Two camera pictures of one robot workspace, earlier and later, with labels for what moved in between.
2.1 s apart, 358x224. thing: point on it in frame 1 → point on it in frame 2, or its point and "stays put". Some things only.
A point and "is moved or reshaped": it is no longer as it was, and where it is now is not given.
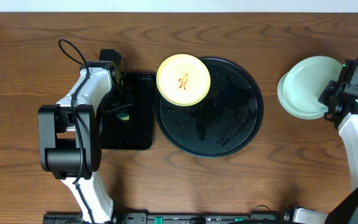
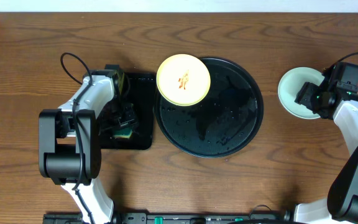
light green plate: x=305 y=80 is moved or reshaped
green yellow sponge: x=123 y=116 is moved or reshaped
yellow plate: x=183 y=80 stays put
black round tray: x=222 y=122 stays put
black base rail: x=176 y=218 stays put
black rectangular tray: x=137 y=132 stays put
